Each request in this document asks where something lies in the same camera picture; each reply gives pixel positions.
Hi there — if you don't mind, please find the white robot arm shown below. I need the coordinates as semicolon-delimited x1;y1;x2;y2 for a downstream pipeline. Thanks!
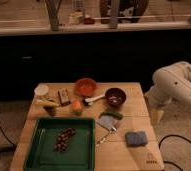
145;61;191;125

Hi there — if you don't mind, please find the blue sponge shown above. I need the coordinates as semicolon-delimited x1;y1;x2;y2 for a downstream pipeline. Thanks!
125;131;148;147

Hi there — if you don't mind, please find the bunch of red grapes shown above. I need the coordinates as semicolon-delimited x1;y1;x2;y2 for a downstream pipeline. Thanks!
54;128;76;152

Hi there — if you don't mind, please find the green cucumber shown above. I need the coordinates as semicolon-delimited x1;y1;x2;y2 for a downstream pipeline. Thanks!
99;111;123;120

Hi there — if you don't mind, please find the brown chocolate bar box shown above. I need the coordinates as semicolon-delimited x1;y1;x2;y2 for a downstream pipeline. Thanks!
58;88;71;106

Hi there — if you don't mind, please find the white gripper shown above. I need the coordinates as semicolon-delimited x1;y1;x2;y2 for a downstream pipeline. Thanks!
149;100;165;125

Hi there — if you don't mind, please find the yellow corn cob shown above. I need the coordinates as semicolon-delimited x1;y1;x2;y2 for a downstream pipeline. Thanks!
36;98;59;107

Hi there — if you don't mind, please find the orange bowl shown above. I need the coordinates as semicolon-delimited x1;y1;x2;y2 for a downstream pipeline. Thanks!
74;78;97;97

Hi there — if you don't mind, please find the purple bowl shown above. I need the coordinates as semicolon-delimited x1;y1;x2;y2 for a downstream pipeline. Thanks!
105;88;126;108

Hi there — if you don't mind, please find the black cable right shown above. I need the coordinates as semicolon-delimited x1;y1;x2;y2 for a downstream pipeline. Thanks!
158;134;191;171

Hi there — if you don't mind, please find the green plastic tray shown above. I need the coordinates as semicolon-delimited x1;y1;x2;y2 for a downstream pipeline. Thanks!
23;118;95;171

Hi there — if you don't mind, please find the white dish brush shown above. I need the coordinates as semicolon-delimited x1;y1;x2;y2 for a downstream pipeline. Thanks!
82;94;105;106

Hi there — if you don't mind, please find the metal cleaver spatula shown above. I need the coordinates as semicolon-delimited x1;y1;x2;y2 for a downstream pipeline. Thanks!
96;116;117;146

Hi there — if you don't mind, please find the orange peach fruit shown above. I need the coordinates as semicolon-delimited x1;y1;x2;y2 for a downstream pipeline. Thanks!
71;100;83;115

